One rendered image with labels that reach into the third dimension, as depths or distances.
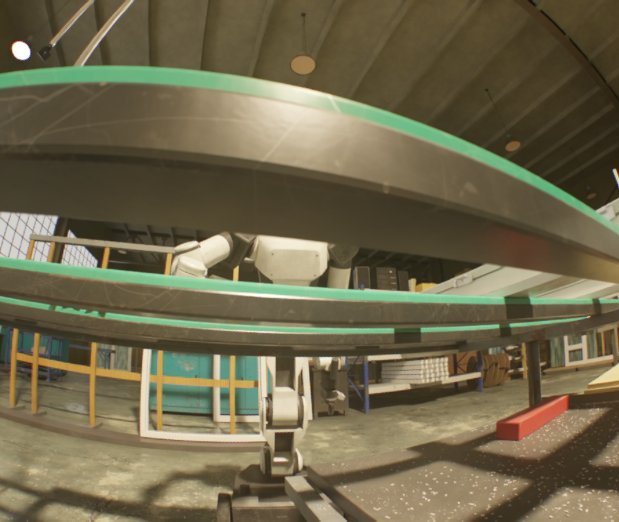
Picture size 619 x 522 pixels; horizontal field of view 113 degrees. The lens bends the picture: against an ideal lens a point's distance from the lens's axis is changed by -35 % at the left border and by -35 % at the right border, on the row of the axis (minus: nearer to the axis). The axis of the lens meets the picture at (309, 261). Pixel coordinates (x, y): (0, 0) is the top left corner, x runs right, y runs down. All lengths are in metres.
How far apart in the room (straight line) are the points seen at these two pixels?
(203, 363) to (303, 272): 3.46
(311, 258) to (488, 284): 0.73
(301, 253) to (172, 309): 0.87
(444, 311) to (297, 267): 0.81
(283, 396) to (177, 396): 3.31
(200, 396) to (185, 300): 4.22
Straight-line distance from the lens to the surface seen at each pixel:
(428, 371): 5.11
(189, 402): 4.53
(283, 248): 1.12
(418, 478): 0.53
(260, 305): 0.31
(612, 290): 0.88
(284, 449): 1.53
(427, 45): 9.38
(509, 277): 0.55
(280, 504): 1.39
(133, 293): 0.31
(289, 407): 1.33
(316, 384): 4.51
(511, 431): 0.70
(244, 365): 4.51
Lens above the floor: 0.78
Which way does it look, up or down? 19 degrees up
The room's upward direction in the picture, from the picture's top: 1 degrees counter-clockwise
